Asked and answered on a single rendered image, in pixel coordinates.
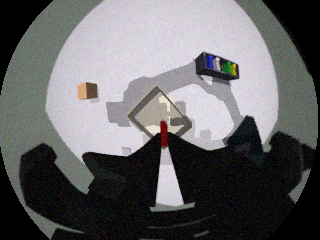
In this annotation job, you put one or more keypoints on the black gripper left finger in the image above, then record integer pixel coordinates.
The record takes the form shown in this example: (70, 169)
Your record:
(140, 168)

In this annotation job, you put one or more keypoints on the small tan cube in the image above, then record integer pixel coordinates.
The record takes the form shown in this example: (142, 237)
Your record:
(86, 90)

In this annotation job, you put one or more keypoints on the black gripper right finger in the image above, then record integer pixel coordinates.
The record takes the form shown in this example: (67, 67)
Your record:
(193, 165)

